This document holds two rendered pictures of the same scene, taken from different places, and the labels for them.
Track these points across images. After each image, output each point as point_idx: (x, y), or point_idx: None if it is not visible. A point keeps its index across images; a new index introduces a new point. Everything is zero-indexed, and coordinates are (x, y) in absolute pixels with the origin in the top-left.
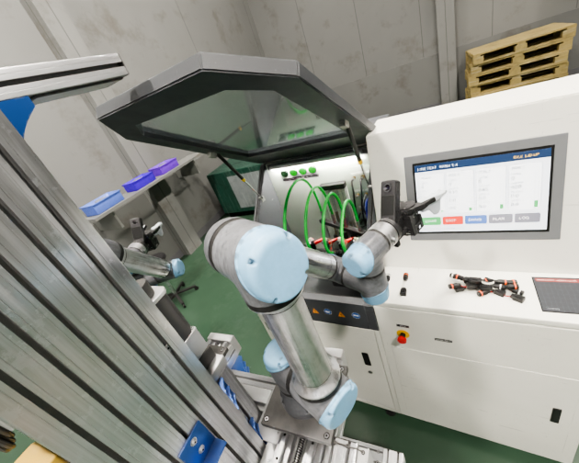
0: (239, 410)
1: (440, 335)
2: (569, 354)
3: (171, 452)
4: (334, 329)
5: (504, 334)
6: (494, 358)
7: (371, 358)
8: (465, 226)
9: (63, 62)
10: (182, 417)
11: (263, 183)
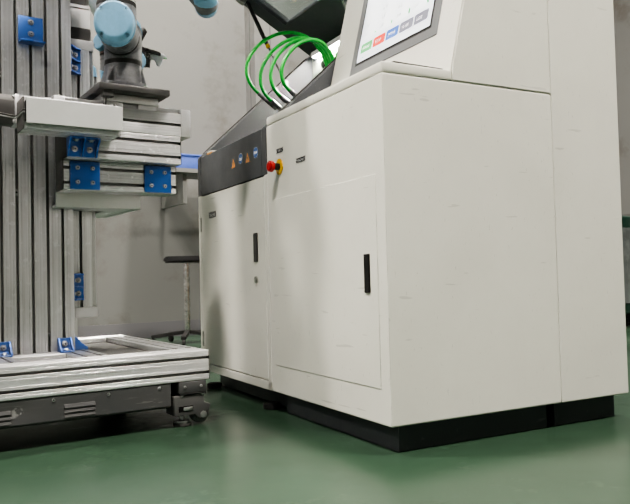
0: (75, 94)
1: (299, 151)
2: (363, 125)
3: (17, 8)
4: (241, 194)
5: (330, 119)
6: (328, 171)
7: (259, 243)
8: (384, 43)
9: None
10: (36, 3)
11: (296, 69)
